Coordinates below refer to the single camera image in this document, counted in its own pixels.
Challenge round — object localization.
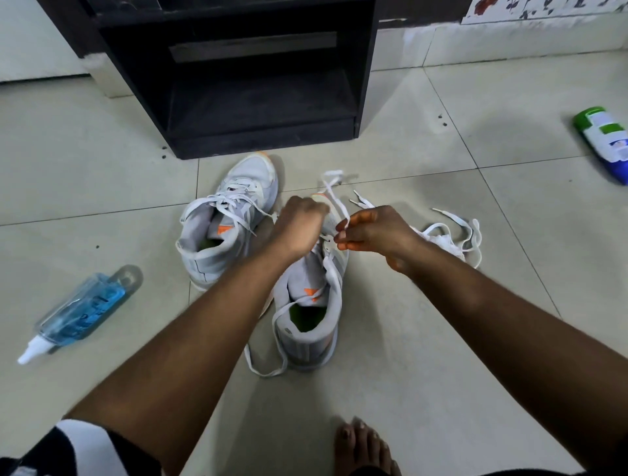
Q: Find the person's right forearm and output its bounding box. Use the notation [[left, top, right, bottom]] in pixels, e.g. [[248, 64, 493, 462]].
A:
[[402, 243, 628, 474]]

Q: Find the dark brown wooden cabinet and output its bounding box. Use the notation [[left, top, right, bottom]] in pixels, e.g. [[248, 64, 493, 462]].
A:
[[37, 0, 472, 60]]

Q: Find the blue transparent bottle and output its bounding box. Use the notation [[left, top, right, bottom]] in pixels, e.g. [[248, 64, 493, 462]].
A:
[[17, 264, 144, 366]]

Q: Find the zebra striped garment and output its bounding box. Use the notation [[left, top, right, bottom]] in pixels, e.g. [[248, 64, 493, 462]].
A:
[[0, 419, 587, 476]]

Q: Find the person's left forearm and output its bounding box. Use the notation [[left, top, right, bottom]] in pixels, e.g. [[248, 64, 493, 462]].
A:
[[63, 243, 295, 476]]

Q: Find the black open shelf box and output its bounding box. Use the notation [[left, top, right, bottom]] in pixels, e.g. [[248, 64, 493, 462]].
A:
[[80, 0, 381, 160]]

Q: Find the person's right foot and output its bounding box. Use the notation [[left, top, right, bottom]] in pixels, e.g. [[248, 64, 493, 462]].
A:
[[334, 417, 402, 476]]

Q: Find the white floral patterned sheet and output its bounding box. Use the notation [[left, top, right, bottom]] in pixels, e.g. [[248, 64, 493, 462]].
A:
[[461, 0, 628, 26]]

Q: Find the green blue white bottle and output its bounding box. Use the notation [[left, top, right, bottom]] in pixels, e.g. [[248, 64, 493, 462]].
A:
[[572, 106, 628, 186]]

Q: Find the person's left hand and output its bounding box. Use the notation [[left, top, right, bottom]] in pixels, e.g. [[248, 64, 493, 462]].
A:
[[270, 195, 330, 264]]

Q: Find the person's right hand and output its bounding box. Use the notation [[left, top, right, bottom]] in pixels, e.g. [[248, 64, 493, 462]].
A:
[[333, 205, 423, 275]]

